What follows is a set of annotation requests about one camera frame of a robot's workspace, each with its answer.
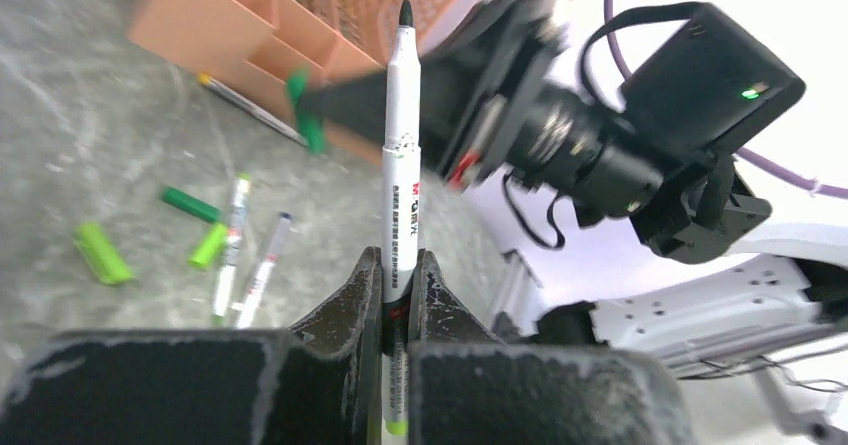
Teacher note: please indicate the light green pen cap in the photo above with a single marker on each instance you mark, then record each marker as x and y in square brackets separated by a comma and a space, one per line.
[102, 258]
[210, 247]

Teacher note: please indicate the white pen by organizer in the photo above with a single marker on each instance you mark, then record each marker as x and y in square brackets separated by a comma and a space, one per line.
[241, 102]

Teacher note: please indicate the white marker blue end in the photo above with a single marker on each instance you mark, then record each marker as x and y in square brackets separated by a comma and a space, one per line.
[261, 276]

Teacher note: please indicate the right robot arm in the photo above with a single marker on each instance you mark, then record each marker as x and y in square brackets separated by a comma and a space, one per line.
[665, 163]

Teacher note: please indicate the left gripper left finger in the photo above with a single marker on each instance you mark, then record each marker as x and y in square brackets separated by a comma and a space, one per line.
[321, 381]

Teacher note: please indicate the orange desk file organizer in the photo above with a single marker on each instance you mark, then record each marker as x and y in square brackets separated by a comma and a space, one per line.
[258, 47]

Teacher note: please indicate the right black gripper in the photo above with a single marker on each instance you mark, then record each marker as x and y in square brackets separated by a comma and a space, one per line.
[470, 66]

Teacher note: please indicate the white marker green end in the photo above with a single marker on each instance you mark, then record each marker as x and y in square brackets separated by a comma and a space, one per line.
[401, 166]

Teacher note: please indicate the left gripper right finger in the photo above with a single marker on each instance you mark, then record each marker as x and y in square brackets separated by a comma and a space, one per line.
[449, 390]

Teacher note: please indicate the white marker multicolour label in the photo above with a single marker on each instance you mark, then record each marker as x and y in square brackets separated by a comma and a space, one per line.
[233, 241]

